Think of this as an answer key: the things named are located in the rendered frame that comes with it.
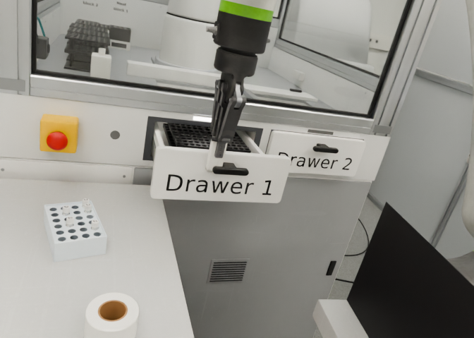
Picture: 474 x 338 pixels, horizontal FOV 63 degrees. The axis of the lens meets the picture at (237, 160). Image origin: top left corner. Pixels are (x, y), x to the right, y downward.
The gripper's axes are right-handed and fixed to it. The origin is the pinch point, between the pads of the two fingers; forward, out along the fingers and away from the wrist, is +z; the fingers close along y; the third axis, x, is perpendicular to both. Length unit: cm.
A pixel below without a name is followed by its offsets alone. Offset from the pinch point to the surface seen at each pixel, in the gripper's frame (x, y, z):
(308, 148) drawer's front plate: 31.4, -18.7, 4.0
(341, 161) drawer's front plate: 42.8, -18.7, 7.1
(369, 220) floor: 163, -124, 94
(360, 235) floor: 142, -106, 94
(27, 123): -36.3, -20.6, 5.1
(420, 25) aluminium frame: 54, -21, -32
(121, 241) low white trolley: -16.5, 4.7, 17.2
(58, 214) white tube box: -27.8, 1.0, 14.0
